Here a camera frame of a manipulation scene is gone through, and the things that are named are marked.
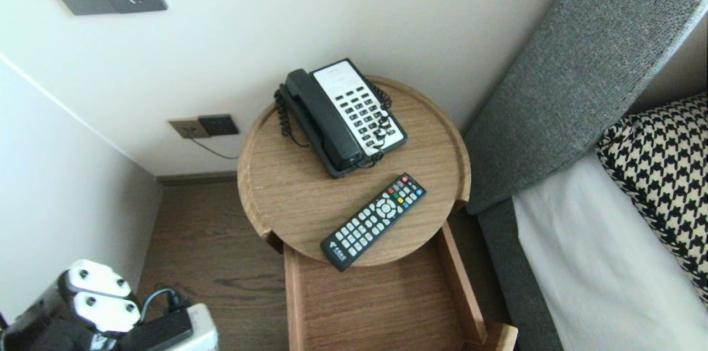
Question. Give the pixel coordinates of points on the black remote control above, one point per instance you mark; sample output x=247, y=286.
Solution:
x=376, y=221

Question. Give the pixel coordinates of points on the round wooden side table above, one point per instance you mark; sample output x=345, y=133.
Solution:
x=376, y=307

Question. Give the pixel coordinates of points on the black telephone handset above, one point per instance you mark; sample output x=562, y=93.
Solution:
x=323, y=120

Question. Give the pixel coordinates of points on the round wooden bedside table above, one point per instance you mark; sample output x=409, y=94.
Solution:
x=310, y=196

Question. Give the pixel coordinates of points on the wooden baseboard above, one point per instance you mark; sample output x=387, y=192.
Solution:
x=196, y=178

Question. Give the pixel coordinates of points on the grey upholstered headboard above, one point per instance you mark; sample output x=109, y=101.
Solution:
x=581, y=63

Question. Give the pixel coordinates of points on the white bed sheet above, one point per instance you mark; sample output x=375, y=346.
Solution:
x=608, y=273

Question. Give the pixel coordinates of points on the houndstooth pillow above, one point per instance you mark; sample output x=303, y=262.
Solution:
x=664, y=174

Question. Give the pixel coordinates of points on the beige wall socket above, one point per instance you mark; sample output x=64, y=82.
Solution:
x=188, y=129

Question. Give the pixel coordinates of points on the grey upholstered bed frame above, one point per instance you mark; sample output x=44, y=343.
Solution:
x=514, y=273

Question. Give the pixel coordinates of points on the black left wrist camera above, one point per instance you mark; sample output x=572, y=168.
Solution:
x=157, y=331

